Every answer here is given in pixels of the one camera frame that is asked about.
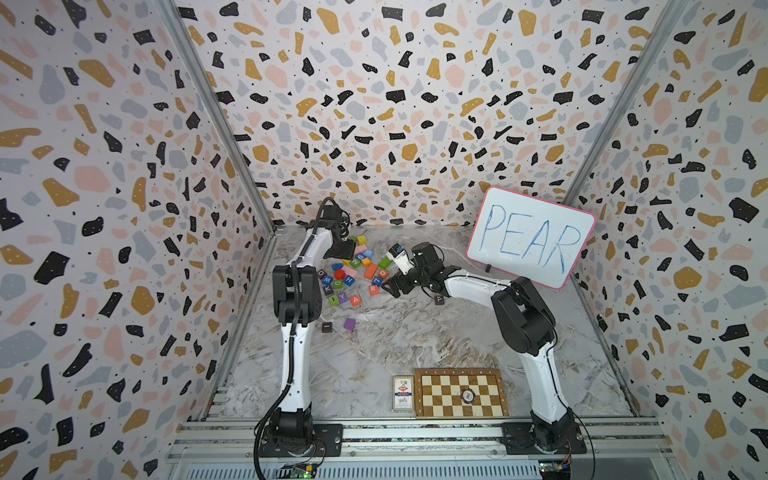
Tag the long orange block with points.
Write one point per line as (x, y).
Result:
(371, 271)

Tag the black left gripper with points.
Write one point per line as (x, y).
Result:
(349, 253)

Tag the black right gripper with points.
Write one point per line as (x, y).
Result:
(399, 279)

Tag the long green block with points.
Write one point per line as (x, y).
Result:
(385, 262)

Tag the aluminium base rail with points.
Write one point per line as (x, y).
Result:
(417, 448)

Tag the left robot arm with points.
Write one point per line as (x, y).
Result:
(287, 426)

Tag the chess piece on board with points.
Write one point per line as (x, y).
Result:
(468, 396)

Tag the pink framed whiteboard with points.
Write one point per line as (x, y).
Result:
(529, 237)

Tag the playing card box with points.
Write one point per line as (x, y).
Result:
(403, 393)

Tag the wooden chessboard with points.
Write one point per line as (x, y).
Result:
(438, 393)

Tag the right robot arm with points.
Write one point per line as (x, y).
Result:
(526, 325)

